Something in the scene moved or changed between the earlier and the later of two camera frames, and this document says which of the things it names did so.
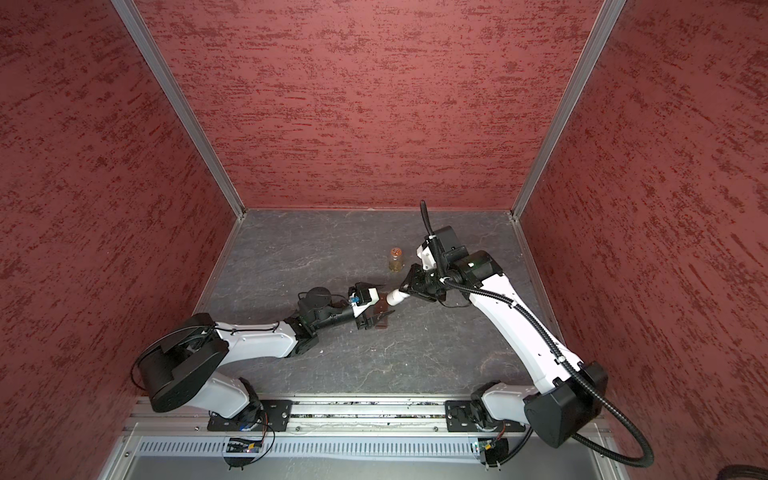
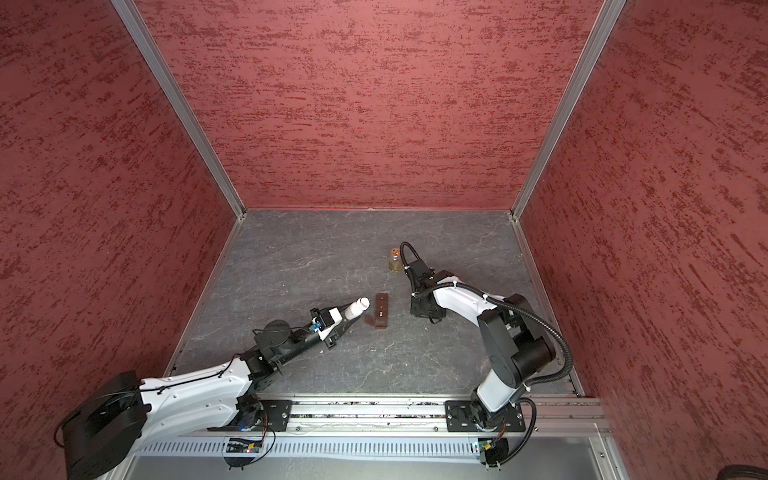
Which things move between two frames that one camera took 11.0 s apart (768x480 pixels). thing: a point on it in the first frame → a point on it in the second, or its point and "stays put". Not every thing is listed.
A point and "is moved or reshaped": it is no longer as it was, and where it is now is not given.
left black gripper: x=363 y=285 → x=330 y=342
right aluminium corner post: x=598 y=36 stays put
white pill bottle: x=395 y=297 is moved or reshaped
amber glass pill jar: x=396 y=261 stays put
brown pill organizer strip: x=380 y=316 stays put
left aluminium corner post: x=148 y=45 stays put
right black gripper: x=417 y=287 → x=416 y=309
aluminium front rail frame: x=320 y=417 stays put
